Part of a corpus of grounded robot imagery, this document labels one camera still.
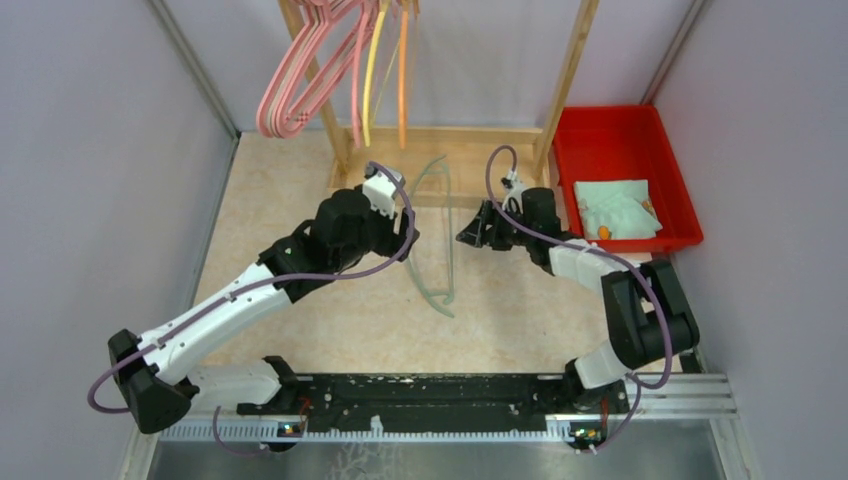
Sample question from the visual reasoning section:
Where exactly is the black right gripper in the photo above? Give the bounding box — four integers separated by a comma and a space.
455, 200, 535, 252

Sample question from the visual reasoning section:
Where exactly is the thin pink wire hanger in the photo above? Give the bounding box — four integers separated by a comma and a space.
350, 1, 375, 148

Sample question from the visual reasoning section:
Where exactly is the large pink plastic hanger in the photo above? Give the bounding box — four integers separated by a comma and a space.
255, 0, 333, 139

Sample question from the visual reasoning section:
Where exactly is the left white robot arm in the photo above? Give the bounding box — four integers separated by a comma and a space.
87, 178, 419, 434

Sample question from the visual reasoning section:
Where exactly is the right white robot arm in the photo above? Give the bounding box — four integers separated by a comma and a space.
456, 187, 700, 412

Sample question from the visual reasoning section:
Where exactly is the wooden hanger rack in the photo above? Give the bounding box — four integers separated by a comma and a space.
256, 1, 599, 208

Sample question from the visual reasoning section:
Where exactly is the small orange object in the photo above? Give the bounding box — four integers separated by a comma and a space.
597, 226, 612, 240

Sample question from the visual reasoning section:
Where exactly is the pale green cloth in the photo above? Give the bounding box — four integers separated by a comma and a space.
573, 179, 664, 240

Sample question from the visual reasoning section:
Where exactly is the red plastic bin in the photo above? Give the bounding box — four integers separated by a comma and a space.
552, 105, 704, 254

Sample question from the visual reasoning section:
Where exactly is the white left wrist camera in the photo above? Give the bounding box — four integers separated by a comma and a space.
362, 165, 406, 220

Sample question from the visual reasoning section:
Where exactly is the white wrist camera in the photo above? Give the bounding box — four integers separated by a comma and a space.
362, 165, 406, 220
501, 169, 527, 213

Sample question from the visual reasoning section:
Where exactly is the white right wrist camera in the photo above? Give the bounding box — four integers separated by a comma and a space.
501, 169, 527, 213

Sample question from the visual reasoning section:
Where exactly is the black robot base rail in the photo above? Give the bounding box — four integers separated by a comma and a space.
158, 372, 737, 445

